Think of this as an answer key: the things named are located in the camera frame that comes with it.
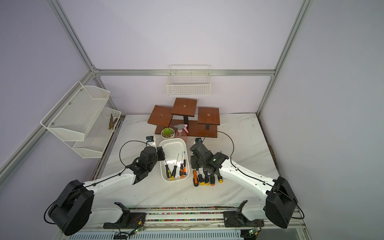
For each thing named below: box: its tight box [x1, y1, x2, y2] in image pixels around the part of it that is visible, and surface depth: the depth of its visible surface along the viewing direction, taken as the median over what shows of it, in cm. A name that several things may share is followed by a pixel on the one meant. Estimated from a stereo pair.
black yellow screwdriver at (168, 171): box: [164, 160, 172, 180], surface depth 90 cm
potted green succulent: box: [161, 127, 175, 139], surface depth 100 cm
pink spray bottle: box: [174, 124, 189, 143], surface depth 97 cm
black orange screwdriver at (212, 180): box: [210, 175, 215, 187], surface depth 86 cm
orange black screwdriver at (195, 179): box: [193, 169, 199, 187], surface depth 87 cm
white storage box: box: [159, 138, 190, 181], surface depth 92 cm
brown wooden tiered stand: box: [147, 97, 221, 138], surface depth 101 cm
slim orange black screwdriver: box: [183, 151, 187, 175], surface depth 92 cm
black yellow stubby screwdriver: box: [198, 174, 206, 186], surface depth 88 cm
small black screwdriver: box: [205, 175, 210, 186], surface depth 88 cm
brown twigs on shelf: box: [108, 113, 118, 130], surface depth 100 cm
